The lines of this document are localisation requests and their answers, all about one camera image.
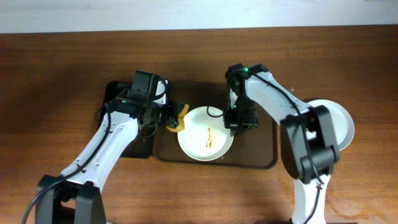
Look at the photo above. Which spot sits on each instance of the black water basin tray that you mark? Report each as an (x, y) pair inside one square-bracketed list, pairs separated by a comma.
[(131, 116)]

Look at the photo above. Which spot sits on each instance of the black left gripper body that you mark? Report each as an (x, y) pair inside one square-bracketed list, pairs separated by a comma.
[(174, 114)]

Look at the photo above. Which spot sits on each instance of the pale green plate with ketchup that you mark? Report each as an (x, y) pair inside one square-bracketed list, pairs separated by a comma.
[(343, 123)]

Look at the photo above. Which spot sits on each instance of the white plate with ketchup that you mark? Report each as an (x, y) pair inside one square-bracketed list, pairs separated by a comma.
[(205, 138)]

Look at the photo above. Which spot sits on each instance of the brown serving tray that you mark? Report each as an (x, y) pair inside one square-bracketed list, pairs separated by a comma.
[(257, 148)]

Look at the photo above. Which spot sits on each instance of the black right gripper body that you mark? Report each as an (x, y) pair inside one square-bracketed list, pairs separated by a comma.
[(240, 123)]

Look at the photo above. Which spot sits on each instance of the orange green scrub sponge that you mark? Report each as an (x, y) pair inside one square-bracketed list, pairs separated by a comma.
[(179, 112)]

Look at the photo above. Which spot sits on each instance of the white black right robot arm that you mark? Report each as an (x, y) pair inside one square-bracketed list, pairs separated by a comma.
[(308, 144)]

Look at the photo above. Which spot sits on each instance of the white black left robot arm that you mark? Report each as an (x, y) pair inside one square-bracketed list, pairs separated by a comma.
[(75, 195)]

